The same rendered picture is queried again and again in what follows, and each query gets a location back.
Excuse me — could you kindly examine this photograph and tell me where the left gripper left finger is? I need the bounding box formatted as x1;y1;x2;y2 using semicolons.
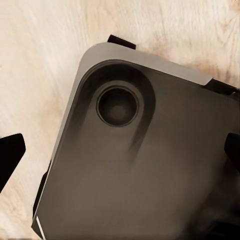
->
0;133;26;193

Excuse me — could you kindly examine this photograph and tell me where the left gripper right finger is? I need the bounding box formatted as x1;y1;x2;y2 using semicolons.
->
224;133;240;173

